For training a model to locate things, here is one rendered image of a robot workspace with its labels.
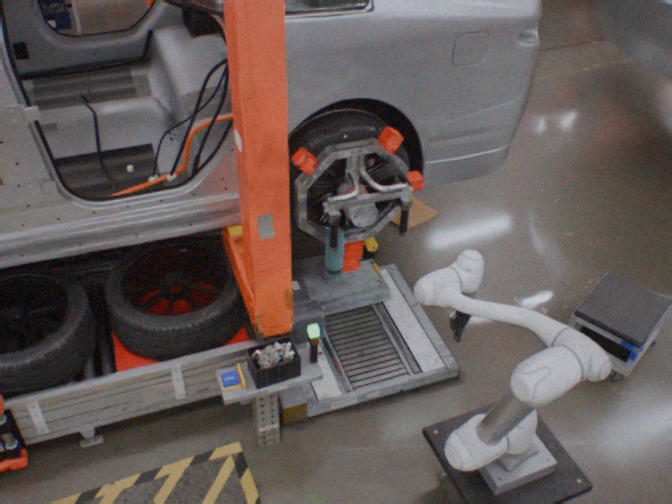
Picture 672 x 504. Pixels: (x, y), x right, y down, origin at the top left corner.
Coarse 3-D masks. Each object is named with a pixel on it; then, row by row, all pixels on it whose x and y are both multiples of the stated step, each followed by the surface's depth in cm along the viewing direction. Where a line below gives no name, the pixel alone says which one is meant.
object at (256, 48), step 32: (224, 0) 223; (256, 0) 213; (256, 32) 219; (256, 64) 226; (256, 96) 233; (256, 128) 240; (256, 160) 249; (288, 160) 254; (256, 192) 257; (288, 192) 262; (256, 224) 266; (288, 224) 272; (256, 256) 276; (288, 256) 282; (256, 288) 287; (288, 288) 293; (256, 320) 299; (288, 320) 305
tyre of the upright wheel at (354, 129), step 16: (320, 112) 327; (336, 112) 326; (352, 112) 327; (368, 112) 334; (304, 128) 323; (320, 128) 319; (336, 128) 316; (352, 128) 317; (368, 128) 320; (384, 128) 327; (288, 144) 325; (304, 144) 317; (320, 144) 316; (400, 144) 333
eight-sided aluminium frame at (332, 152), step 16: (336, 144) 316; (352, 144) 317; (368, 144) 316; (320, 160) 316; (400, 160) 332; (304, 176) 319; (304, 192) 319; (304, 208) 325; (384, 208) 348; (400, 208) 345; (304, 224) 330; (384, 224) 348; (320, 240) 341; (352, 240) 348
